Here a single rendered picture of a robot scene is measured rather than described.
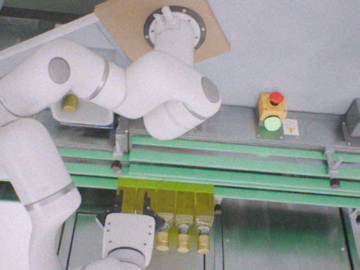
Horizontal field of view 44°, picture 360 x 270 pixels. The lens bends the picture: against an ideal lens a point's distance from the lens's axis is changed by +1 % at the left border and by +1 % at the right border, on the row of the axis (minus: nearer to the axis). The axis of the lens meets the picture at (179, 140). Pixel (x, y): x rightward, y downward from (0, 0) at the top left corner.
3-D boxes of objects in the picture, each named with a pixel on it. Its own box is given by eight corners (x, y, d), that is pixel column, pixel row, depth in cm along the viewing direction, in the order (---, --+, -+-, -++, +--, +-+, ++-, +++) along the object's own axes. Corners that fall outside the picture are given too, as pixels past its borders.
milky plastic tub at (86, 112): (59, 99, 136) (53, 121, 131) (49, 43, 118) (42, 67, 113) (116, 104, 137) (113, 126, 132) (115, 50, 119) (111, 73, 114)
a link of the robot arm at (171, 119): (139, 78, 103) (134, 134, 93) (180, 48, 95) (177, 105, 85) (170, 98, 108) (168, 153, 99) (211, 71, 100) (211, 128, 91)
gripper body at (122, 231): (98, 274, 87) (106, 229, 96) (151, 278, 88) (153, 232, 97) (98, 251, 83) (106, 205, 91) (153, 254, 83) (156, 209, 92)
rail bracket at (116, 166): (116, 152, 136) (111, 188, 128) (115, 118, 122) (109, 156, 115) (126, 153, 136) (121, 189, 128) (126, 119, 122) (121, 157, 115)
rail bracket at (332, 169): (319, 148, 132) (326, 188, 124) (328, 134, 126) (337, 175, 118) (332, 150, 132) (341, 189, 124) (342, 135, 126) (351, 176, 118)
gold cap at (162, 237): (156, 235, 128) (155, 250, 125) (157, 230, 125) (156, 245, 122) (169, 236, 128) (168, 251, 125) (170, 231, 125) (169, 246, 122)
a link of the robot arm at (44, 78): (79, 71, 90) (10, 37, 81) (120, 46, 80) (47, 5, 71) (67, 134, 85) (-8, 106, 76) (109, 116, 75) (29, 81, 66)
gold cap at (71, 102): (75, 103, 135) (72, 114, 133) (64, 99, 134) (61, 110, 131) (80, 96, 133) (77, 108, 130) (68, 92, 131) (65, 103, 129)
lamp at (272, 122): (262, 123, 131) (263, 132, 130) (266, 114, 128) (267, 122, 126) (278, 125, 132) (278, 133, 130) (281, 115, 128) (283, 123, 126)
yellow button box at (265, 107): (255, 107, 137) (257, 126, 132) (261, 90, 131) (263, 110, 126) (278, 108, 137) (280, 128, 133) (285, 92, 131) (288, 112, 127)
